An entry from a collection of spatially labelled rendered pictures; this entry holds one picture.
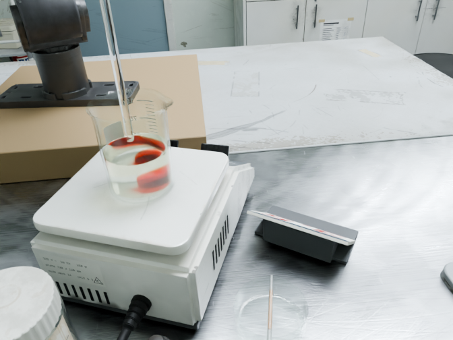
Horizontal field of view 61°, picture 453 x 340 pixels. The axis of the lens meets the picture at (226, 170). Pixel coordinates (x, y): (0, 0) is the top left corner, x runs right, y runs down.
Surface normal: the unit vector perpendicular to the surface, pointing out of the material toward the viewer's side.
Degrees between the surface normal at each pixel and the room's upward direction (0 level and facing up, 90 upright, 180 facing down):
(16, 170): 90
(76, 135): 0
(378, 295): 0
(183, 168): 0
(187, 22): 90
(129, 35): 90
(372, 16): 90
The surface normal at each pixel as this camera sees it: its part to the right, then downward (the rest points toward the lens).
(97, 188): -0.04, -0.83
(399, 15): 0.10, 0.55
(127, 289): -0.26, 0.55
